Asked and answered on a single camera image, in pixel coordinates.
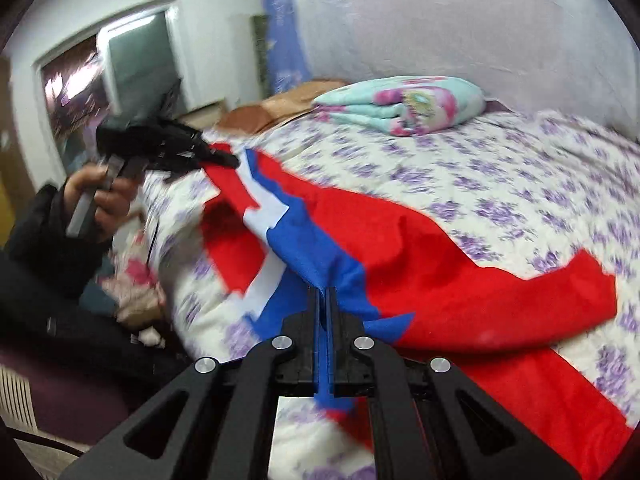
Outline red blue white pants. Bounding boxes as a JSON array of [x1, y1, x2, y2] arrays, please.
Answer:
[[201, 148, 632, 479]]

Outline black sleeve left forearm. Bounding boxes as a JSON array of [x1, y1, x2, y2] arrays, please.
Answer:
[[1, 184, 112, 324]]

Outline person's left hand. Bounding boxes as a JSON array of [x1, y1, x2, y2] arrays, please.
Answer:
[[63, 164, 142, 243]]

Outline brown pillow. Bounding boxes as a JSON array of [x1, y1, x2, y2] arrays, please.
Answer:
[[215, 79, 346, 136]]

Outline blue patterned mattress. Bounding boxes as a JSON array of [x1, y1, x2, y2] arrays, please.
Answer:
[[262, 0, 311, 93]]

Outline pink floral bedsheet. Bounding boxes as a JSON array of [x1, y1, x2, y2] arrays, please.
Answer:
[[99, 209, 166, 330]]

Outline folded teal floral blanket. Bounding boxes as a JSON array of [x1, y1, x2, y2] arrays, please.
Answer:
[[312, 76, 486, 136]]

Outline white upright mattress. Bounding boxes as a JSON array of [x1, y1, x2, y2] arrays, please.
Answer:
[[295, 0, 639, 139]]

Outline window with white frame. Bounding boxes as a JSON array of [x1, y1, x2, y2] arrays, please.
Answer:
[[40, 4, 186, 174]]

